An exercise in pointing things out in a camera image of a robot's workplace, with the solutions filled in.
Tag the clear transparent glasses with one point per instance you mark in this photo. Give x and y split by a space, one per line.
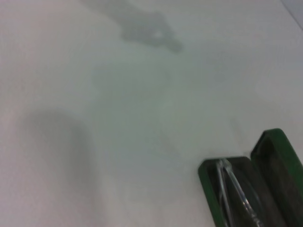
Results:
234 184

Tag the green glasses case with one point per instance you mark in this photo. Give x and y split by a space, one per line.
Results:
281 153

